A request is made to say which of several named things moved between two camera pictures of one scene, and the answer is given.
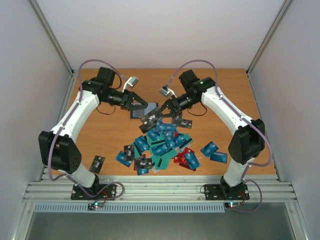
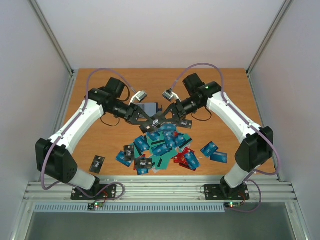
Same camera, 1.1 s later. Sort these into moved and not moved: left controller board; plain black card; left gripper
Moved: left gripper
Not moved: left controller board; plain black card
